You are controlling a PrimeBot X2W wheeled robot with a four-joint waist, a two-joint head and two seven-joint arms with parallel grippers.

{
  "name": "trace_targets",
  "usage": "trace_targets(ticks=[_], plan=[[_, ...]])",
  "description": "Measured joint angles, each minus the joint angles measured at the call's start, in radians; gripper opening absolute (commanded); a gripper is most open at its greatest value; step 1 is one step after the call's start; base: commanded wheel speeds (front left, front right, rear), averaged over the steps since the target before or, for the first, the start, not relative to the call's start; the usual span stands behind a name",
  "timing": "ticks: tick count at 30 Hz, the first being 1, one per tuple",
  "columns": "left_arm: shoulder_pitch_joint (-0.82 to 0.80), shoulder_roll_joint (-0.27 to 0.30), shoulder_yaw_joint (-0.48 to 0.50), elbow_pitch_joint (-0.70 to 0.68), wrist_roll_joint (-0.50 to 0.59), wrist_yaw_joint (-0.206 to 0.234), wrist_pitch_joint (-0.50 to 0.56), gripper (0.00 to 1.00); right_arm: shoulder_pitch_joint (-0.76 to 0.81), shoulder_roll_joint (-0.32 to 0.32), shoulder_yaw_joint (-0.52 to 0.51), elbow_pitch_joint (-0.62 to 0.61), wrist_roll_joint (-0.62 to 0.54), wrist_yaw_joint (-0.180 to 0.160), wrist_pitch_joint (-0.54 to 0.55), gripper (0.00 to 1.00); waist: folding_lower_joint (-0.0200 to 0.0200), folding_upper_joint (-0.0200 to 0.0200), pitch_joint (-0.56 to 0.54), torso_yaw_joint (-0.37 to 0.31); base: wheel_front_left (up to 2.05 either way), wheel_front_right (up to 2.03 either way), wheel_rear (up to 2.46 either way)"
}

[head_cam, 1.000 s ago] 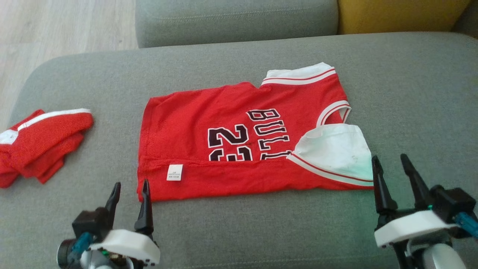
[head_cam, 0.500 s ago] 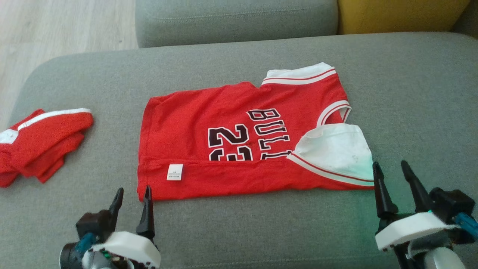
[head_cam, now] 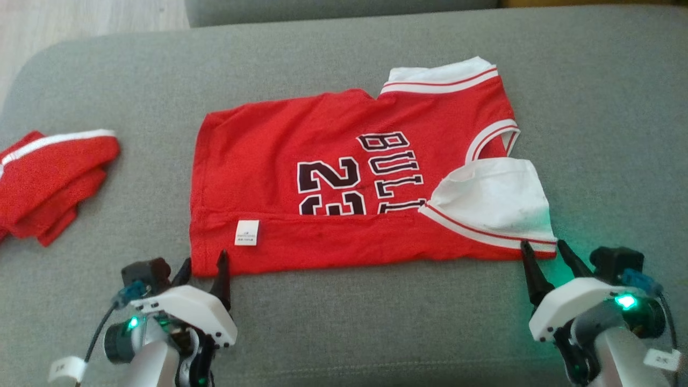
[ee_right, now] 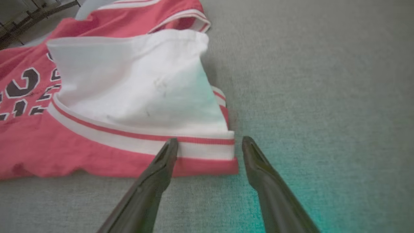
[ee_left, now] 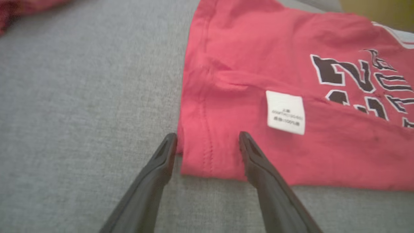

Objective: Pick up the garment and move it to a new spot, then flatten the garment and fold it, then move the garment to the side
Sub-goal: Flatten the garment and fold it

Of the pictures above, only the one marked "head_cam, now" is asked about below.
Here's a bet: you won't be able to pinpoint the grey sofa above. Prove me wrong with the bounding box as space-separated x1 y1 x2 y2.
0 5 688 387

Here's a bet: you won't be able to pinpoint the black right cable teal plug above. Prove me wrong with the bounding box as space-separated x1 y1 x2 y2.
621 269 679 355

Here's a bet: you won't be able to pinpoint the grey sofa back cushion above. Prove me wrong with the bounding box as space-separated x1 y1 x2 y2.
184 0 500 27

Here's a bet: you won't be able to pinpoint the black cable teal plug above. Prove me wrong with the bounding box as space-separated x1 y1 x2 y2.
621 269 679 355
75 279 147 387

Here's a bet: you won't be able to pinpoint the white cable label tag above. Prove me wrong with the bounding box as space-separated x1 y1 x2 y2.
48 356 87 383
643 348 682 371

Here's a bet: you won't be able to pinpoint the black left cable teal plug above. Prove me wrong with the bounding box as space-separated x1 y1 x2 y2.
75 279 147 387

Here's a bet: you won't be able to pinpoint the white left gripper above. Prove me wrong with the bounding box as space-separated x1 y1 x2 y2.
129 249 238 348

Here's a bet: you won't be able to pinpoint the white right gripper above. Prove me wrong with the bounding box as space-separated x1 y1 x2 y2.
520 239 646 342

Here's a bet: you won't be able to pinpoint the red basketball jersey white sleeves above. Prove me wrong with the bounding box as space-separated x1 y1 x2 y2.
189 56 558 277

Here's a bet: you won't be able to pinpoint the red shorts white stripe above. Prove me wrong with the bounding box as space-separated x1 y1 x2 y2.
0 129 120 247

